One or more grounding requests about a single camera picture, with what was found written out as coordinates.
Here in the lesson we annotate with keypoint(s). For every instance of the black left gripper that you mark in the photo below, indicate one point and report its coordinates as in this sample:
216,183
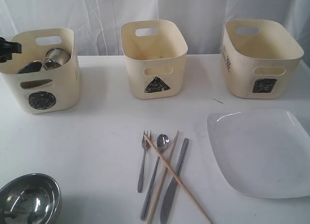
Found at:
7,49

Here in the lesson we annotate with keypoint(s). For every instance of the steel mug with handle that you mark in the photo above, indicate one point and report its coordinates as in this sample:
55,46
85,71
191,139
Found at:
55,58

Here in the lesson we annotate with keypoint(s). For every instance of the steel bowl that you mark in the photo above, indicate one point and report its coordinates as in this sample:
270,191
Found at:
33,198

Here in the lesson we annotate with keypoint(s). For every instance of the wooden chopstick crossing cutlery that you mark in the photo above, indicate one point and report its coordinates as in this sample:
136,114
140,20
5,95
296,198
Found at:
168,166

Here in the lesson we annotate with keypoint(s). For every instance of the small steel fork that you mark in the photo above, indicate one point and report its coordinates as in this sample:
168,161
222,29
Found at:
145,145

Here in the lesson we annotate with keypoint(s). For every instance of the steel spoon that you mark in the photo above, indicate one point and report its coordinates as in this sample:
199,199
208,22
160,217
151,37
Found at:
162,144

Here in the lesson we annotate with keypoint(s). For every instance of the wooden chopstick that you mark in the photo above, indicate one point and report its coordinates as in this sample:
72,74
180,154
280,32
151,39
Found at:
159,185

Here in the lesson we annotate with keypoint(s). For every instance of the cream bin with circle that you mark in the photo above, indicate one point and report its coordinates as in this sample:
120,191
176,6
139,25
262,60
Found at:
46,90

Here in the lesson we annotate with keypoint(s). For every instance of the cream bin with triangle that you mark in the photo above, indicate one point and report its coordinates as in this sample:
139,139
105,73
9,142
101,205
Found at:
155,56

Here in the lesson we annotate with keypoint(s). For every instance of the cream bin with square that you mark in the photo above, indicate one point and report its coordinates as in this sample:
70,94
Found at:
259,58

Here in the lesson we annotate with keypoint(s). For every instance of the white square plate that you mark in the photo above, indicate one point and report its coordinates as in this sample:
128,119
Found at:
261,153

